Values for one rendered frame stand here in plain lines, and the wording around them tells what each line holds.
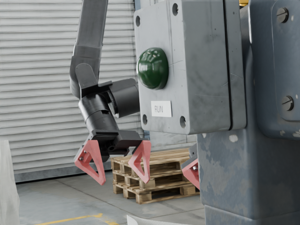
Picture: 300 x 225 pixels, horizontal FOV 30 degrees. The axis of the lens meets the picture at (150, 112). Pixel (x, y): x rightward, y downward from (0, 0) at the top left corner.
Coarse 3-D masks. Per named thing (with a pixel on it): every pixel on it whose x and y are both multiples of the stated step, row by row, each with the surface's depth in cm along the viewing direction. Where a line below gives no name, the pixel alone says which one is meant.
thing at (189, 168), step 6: (192, 156) 66; (186, 162) 67; (192, 162) 66; (186, 168) 67; (192, 168) 67; (186, 174) 67; (192, 174) 67; (198, 174) 67; (192, 180) 67; (198, 180) 66; (198, 186) 67
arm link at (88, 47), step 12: (84, 0) 121; (96, 0) 121; (84, 12) 120; (96, 12) 120; (84, 24) 118; (96, 24) 119; (84, 36) 117; (96, 36) 117; (84, 48) 115; (96, 48) 115; (72, 60) 114; (84, 60) 114; (96, 60) 114; (72, 72) 112; (96, 72) 113; (72, 84) 114
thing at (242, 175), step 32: (256, 0) 37; (288, 0) 34; (256, 32) 37; (288, 32) 34; (256, 64) 38; (288, 64) 34; (256, 96) 38; (288, 96) 34; (256, 128) 38; (288, 128) 35; (224, 160) 41; (256, 160) 38; (288, 160) 39; (224, 192) 41; (256, 192) 38; (288, 192) 39; (224, 224) 42; (256, 224) 38; (288, 224) 39
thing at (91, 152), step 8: (88, 144) 101; (96, 144) 101; (80, 152) 103; (88, 152) 101; (96, 152) 101; (104, 152) 108; (80, 160) 104; (88, 160) 103; (96, 160) 100; (104, 160) 108; (80, 168) 104; (88, 168) 103; (96, 176) 101; (104, 176) 100
